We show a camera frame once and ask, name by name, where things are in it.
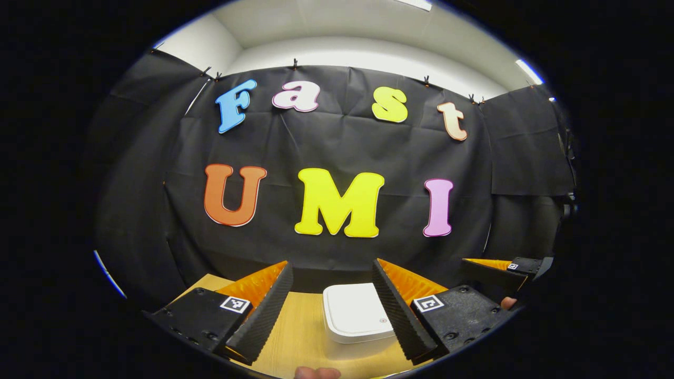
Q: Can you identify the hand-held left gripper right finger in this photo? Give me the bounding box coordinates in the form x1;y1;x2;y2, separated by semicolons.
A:
372;258;519;365

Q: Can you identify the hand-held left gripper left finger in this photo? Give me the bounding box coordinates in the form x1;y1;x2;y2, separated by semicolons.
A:
143;261;294;365

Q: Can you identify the white desktop garbage bin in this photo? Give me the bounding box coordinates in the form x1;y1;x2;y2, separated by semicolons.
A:
322;283;399;360

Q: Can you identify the wooden desktop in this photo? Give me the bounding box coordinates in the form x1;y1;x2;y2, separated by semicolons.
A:
171;274;448;379

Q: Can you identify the black backdrop cloth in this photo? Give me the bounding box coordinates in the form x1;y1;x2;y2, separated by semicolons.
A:
92;50;577;311

